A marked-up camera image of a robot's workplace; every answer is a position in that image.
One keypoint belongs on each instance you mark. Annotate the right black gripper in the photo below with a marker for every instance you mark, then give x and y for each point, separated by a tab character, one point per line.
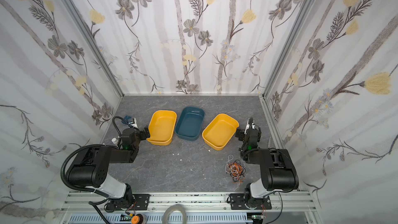
241	133

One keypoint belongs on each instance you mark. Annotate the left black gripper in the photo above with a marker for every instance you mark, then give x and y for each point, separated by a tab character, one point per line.
144	132

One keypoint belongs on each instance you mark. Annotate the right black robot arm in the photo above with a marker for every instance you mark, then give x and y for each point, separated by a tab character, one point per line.
277	171

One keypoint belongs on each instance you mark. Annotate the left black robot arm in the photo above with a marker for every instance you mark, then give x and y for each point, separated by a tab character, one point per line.
86	169

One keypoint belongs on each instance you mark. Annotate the small blue object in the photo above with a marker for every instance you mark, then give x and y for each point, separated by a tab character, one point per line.
127	119

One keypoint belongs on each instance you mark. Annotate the left yellow plastic bin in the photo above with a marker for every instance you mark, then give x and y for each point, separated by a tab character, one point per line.
161	127

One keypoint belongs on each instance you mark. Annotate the yellow plastic bin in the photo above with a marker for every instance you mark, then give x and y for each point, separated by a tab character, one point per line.
161	127
218	133

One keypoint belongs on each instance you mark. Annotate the right yellow plastic bin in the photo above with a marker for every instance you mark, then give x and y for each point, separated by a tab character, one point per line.
218	133

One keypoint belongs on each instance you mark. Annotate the teal plastic bin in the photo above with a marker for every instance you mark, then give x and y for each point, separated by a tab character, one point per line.
189	124

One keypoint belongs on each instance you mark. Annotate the orange button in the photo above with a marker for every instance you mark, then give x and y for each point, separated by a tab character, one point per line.
137	219

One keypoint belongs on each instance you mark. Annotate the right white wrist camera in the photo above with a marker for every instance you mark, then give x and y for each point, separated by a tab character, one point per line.
251	126

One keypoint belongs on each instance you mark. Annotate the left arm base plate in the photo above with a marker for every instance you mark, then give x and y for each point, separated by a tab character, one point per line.
136	202

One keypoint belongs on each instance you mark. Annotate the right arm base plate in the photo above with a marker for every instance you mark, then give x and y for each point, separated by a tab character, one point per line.
239	201

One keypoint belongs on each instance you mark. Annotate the aluminium frame rail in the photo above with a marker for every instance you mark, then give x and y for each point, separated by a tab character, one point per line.
216	202

